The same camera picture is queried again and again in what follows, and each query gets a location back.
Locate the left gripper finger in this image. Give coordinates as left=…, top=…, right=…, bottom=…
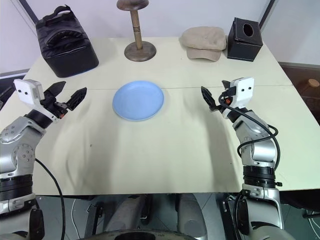
left=43, top=80, right=67, bottom=101
left=65, top=87, right=88, bottom=111

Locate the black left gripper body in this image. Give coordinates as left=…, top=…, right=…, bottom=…
left=39, top=96, right=69, bottom=120

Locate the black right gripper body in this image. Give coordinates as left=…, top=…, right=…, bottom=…
left=215, top=85, right=238, bottom=113

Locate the light blue plate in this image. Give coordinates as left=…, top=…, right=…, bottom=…
left=112, top=80, right=166, bottom=122

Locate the black padded bag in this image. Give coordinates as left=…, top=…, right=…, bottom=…
left=35, top=4, right=100, bottom=78

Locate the black leather tissue box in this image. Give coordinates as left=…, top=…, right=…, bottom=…
left=226, top=17, right=264, bottom=62

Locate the beige flat cap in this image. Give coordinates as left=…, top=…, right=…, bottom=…
left=180, top=25, right=228, bottom=61

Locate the dark brown cabinet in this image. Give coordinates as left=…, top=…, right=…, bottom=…
left=277, top=61, right=320, bottom=121

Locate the cream tablecloth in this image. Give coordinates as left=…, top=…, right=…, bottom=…
left=0, top=36, right=320, bottom=196

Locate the wooden hat stand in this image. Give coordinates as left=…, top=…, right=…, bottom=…
left=116, top=0, right=158, bottom=62

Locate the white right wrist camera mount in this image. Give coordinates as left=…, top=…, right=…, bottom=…
left=221, top=76, right=256, bottom=120

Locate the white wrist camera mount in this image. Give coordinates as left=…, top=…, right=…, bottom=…
left=13, top=79, right=61, bottom=124
left=221, top=76, right=256, bottom=120

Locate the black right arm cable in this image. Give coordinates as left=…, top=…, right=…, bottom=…
left=217, top=92, right=280, bottom=166

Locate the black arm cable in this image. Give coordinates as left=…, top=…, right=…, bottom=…
left=34, top=157, right=67, bottom=240
left=217, top=92, right=280, bottom=166

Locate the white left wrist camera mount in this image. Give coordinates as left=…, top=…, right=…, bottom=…
left=13, top=79, right=61, bottom=124

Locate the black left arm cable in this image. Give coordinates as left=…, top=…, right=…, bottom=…
left=34, top=157, right=67, bottom=240

